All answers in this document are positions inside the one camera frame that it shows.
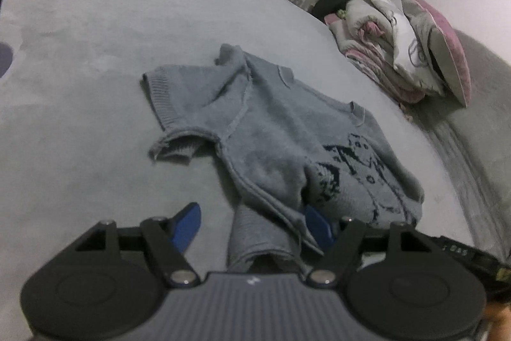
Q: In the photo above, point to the grey knit sweater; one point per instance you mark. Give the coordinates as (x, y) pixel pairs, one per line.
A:
(271, 133)

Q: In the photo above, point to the folded pink white quilt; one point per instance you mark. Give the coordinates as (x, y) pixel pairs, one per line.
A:
(359, 53)

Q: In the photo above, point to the pink grey pillow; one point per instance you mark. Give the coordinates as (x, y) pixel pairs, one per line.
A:
(447, 41)

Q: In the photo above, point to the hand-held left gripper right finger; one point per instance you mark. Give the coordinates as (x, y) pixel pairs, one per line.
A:
(317, 225)

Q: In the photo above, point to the black bundle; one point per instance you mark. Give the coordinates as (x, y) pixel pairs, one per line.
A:
(329, 4)

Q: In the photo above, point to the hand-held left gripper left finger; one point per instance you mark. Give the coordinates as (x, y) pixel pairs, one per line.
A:
(187, 223)

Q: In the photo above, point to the dark purple object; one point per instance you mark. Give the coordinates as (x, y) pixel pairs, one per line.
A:
(4, 59)

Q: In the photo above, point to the white printed pillow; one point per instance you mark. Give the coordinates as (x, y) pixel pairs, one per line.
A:
(399, 41)

